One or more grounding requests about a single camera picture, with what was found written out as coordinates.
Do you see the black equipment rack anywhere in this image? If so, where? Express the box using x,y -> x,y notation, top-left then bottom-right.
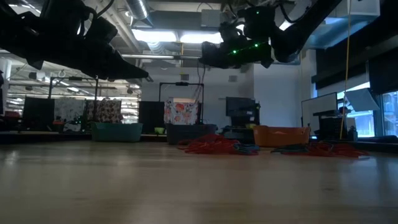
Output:
313,107 -> 358,141

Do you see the whiteboard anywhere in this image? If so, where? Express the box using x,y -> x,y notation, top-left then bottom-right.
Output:
300,91 -> 338,133

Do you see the white patterned cloth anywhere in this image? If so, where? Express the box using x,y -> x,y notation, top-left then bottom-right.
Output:
54,98 -> 86,123

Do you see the black camera stand frame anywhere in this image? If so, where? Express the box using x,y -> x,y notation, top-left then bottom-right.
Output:
159,82 -> 205,125
48,76 -> 100,125

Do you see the silver ceiling duct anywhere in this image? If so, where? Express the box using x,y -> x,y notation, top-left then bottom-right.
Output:
125,0 -> 154,28

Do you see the rubber band heap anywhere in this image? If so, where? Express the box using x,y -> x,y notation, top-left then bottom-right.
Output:
177,133 -> 261,156
271,141 -> 371,158

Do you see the grey ceiling box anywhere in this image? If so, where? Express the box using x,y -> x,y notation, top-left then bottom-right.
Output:
200,9 -> 222,29

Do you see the orange plastic basket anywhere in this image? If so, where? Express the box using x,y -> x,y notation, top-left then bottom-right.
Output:
253,124 -> 311,148

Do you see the dark floral cloth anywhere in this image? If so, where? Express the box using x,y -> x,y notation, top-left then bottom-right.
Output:
85,99 -> 123,124

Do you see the blue plastic basket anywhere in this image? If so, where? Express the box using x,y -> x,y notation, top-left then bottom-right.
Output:
165,123 -> 218,146

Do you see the teal plastic basket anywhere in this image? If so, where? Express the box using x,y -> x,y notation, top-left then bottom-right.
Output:
91,121 -> 144,143

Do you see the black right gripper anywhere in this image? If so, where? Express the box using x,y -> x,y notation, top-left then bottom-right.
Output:
199,40 -> 275,68

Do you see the bright floral cloth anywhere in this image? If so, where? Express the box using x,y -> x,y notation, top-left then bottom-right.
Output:
164,97 -> 199,126

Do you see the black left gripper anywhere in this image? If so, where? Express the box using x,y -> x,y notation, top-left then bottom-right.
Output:
81,16 -> 149,80

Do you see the white angled panel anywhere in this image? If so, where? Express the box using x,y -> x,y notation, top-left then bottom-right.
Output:
344,88 -> 381,113

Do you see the black aluminium table frame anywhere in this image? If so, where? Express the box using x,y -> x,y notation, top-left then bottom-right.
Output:
0,129 -> 398,153

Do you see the ceiling light panel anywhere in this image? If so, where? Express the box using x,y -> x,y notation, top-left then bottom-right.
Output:
131,29 -> 178,43
179,30 -> 223,44

